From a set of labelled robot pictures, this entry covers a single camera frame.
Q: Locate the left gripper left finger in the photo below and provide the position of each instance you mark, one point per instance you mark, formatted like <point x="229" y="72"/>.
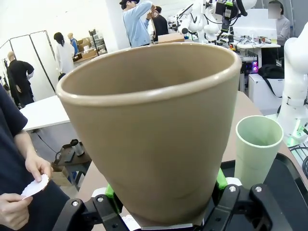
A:
<point x="79" y="211"/>

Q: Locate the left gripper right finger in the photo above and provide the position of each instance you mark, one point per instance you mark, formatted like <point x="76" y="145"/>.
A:
<point x="247" y="209"/>

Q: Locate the white paper doily coaster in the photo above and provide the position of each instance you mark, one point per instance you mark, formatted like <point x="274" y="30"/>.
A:
<point x="130" y="220"/>
<point x="33" y="188"/>

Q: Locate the brown tall cup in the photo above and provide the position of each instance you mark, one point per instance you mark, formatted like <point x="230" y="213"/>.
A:
<point x="149" y="144"/>

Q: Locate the person's left forearm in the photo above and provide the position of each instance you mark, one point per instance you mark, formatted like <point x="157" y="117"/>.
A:
<point x="25" y="144"/>

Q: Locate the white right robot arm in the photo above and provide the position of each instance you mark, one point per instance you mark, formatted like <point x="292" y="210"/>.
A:
<point x="293" y="84"/>

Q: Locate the person's left hand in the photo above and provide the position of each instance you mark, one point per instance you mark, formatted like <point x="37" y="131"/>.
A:
<point x="38" y="168"/>

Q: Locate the person's right hand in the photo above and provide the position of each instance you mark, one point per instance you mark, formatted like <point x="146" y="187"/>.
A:
<point x="12" y="211"/>

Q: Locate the small cardboard box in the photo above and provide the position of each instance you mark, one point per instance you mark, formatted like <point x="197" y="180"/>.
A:
<point x="60" y="178"/>

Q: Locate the black plastic tray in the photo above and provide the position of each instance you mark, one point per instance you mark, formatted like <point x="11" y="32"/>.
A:
<point x="286" y="187"/>

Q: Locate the light green tall cup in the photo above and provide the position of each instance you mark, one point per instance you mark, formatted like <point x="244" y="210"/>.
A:
<point x="252" y="163"/>

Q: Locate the small brown side table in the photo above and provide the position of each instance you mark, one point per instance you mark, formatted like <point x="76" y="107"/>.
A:
<point x="79" y="161"/>

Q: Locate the black silver bottle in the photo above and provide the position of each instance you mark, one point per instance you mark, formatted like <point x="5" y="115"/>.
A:
<point x="78" y="148"/>

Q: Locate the person in dark t-shirt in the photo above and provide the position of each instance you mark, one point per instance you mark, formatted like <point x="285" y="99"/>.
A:
<point x="9" y="156"/>

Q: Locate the white rounded table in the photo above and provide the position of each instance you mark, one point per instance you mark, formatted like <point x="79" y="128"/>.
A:
<point x="45" y="113"/>

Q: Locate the white cabinet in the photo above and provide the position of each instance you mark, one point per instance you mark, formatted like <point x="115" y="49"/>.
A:
<point x="260" y="93"/>

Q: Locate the black backpack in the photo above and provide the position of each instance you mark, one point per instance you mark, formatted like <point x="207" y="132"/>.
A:
<point x="272" y="72"/>

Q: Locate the figure in long white coat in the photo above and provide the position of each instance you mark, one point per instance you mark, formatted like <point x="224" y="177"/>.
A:
<point x="64" y="57"/>

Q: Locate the white folding screen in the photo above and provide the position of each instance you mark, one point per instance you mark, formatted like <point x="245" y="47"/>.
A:
<point x="41" y="60"/>

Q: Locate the cluttered white desk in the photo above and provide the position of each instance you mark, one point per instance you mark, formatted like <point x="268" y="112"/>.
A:
<point x="255" y="44"/>

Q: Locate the metal shelf rack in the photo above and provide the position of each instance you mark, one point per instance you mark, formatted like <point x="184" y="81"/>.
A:
<point x="98" y="42"/>

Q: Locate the seated person in grey shirt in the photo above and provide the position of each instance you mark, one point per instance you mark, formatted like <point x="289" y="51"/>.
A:
<point x="282" y="26"/>

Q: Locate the flat cardboard box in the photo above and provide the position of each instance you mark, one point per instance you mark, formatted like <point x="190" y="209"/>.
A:
<point x="170" y="38"/>

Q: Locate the person in light blue shirt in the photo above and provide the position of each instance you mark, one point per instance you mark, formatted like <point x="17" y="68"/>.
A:
<point x="136" y="26"/>

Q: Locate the white humanoid robot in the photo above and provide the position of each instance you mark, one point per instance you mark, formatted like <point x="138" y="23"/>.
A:
<point x="197" y="21"/>

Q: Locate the hanging black gripper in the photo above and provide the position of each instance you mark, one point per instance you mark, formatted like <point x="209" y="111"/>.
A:
<point x="226" y="14"/>

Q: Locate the person in dark jacket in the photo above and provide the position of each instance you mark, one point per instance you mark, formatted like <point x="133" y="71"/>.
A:
<point x="161" y="26"/>

